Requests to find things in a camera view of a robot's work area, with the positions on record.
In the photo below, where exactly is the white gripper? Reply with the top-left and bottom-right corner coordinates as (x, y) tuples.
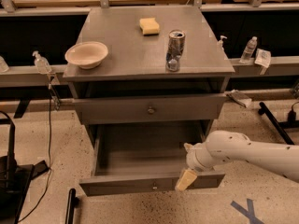
(175, 143), (214, 191)

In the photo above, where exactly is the grey drawer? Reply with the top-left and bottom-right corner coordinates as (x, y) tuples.
(78, 123), (226, 197)
(74, 94), (227, 124)

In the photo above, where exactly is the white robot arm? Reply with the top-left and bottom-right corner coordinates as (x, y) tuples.
(175, 131), (299, 191)

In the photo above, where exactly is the grey top drawer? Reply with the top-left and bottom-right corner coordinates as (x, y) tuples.
(74, 94), (227, 124)

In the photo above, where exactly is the grey drawer cabinet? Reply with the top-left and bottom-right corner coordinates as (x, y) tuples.
(64, 6), (234, 143)

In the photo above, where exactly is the folded cloth on ledge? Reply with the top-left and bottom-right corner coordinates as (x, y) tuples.
(226, 90), (252, 107)

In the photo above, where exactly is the black stand leg right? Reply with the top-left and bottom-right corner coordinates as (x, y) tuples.
(258, 102), (299, 145)

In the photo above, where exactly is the right hand sanitizer bottle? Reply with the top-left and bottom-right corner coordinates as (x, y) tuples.
(218, 35), (227, 51)

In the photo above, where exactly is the hand sanitizer bottle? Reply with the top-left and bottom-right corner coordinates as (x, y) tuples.
(218, 35), (227, 51)
(33, 50), (51, 75)

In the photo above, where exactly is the black bar bottom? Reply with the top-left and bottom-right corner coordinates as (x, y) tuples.
(65, 188), (79, 224)

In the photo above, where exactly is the silver drink can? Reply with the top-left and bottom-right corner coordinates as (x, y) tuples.
(166, 29), (186, 72)

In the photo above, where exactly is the white paper packet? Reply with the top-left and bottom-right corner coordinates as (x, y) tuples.
(254, 49), (271, 68)

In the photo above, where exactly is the clear water bottle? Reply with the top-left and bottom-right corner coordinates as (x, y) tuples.
(240, 36), (257, 63)

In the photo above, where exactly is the yellow sponge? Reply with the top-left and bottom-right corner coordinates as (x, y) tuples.
(139, 18), (160, 35)

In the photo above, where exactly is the beige bowl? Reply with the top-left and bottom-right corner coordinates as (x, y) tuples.
(64, 41), (108, 69)

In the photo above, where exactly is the black stand base left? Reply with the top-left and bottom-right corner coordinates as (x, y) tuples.
(0, 111), (50, 224)

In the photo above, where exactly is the left hand sanitizer bottle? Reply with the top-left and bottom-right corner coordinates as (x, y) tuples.
(33, 50), (51, 75)

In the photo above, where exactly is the black cable left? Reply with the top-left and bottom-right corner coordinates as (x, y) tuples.
(18, 75), (61, 223)

